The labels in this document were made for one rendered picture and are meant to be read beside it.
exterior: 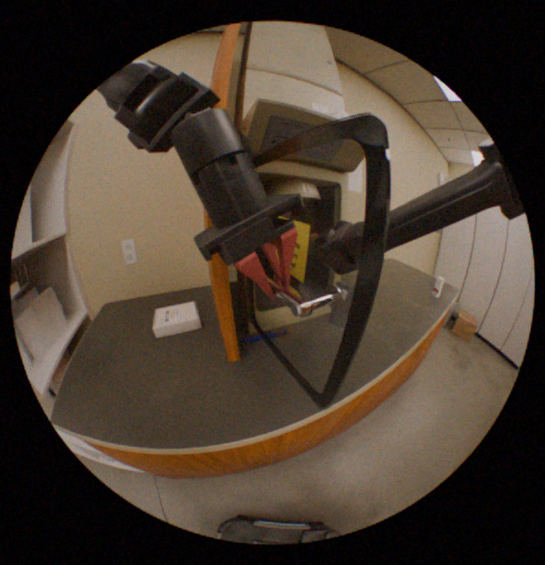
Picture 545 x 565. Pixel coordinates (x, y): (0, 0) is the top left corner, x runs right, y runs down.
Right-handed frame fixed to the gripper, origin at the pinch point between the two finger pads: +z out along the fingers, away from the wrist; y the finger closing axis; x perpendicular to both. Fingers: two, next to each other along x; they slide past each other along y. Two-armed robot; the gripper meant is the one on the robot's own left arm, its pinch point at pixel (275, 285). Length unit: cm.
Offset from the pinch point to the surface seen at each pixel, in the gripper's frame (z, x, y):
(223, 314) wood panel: 8.6, -14.0, 8.5
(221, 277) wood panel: 1.6, -13.9, 4.7
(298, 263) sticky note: 0.1, -1.3, -4.5
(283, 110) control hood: -23.3, -11.3, -19.1
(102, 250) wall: -22, -71, 50
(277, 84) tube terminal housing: -37, -21, -30
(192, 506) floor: 84, 20, 107
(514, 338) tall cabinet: 197, 167, -238
